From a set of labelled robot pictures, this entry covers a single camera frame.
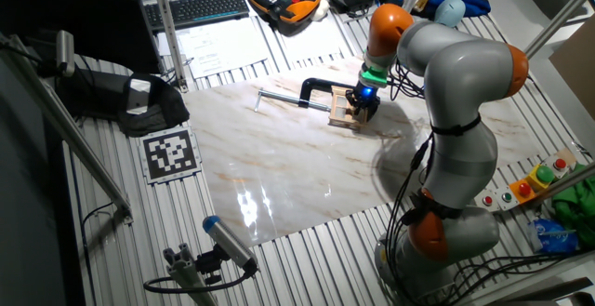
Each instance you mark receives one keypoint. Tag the aluminium frame bar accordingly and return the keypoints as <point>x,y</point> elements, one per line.
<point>70,129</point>
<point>558,17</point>

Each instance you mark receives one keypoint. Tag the green wrist mount flange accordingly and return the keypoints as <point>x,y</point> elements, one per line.
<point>374,77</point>

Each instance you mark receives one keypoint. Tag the black white fiducial marker board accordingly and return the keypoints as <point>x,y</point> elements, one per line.
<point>169,155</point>

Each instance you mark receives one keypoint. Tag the grey box large red button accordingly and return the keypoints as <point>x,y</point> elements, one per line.
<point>560,164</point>

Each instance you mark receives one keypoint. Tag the green cloth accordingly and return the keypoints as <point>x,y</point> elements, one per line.
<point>576,208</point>

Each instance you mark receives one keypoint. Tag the button control box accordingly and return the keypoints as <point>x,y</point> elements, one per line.
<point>572,178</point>

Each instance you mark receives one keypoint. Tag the silver camera with blue cap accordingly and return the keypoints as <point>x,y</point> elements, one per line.
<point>228,243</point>

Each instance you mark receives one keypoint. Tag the grey box small green button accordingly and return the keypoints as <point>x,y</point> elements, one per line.
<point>506,197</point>

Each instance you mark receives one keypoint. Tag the grey rectangular device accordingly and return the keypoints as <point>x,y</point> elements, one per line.
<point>138,96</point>

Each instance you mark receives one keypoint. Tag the grey box small red button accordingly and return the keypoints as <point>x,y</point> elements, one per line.
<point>487,200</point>

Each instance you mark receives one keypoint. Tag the miniature wooden window frame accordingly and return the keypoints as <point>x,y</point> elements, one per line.
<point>337,110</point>

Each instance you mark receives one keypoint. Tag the light blue egg shape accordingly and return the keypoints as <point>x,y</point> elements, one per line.
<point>450,12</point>

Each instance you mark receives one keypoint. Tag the short aluminium profile stand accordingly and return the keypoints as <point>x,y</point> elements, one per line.
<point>183,269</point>

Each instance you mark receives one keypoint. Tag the yellow box green button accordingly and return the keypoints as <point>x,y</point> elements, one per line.
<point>543,176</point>

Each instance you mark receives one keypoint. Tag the black monitor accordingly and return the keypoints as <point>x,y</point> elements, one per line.
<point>93,27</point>

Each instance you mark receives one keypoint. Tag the black fabric bag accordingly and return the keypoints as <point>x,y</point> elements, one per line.
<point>158,115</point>

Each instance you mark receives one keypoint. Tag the printed paper sheet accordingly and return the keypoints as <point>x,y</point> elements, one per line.
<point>311,41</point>
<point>218,45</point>

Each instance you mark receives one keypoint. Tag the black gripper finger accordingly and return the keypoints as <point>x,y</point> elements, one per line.
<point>368,115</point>
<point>352,105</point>

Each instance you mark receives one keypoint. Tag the brown cardboard box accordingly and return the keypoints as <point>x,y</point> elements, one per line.
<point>576,69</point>

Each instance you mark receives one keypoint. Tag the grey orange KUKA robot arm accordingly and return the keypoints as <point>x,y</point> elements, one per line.
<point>465,64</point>

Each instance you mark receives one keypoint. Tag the black computer keyboard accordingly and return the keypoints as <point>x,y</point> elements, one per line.
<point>195,8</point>

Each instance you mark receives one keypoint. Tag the silver depth camera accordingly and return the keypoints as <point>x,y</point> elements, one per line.
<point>65,52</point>

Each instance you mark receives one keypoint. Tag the orange box red button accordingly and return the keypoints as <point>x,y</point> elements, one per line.
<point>524,190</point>

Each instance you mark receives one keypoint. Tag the marble pattern table mat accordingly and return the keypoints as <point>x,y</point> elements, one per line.
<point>279,171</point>

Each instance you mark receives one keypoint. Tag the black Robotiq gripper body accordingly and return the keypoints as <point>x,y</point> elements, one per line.
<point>367,97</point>

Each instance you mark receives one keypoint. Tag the black C-clamp with steel screw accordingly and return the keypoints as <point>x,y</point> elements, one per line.
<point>307,87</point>

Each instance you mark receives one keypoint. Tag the blue plastic bag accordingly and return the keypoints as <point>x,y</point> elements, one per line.
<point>553,238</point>

